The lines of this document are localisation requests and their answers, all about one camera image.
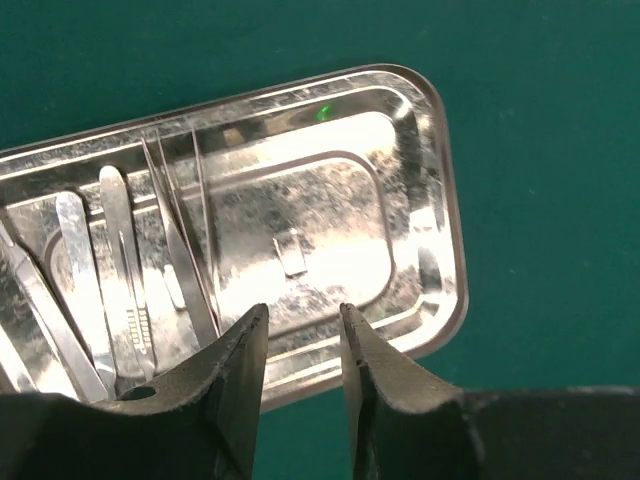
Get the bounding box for silver scalpel handle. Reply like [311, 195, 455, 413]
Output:
[55, 191, 117, 399]
[99, 165, 157, 380]

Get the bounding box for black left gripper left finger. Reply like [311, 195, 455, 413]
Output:
[1, 304, 268, 479]

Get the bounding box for stainless steel instrument tray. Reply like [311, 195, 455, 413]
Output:
[1, 64, 468, 410]

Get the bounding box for flat silver tweezers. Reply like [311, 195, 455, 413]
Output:
[1, 222, 108, 403]

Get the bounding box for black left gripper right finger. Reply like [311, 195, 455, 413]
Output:
[340, 304, 639, 479]

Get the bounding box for silver pointed tweezers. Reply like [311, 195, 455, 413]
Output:
[141, 138, 221, 348]

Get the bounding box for dark green surgical cloth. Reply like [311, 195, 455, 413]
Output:
[0, 0, 640, 480]

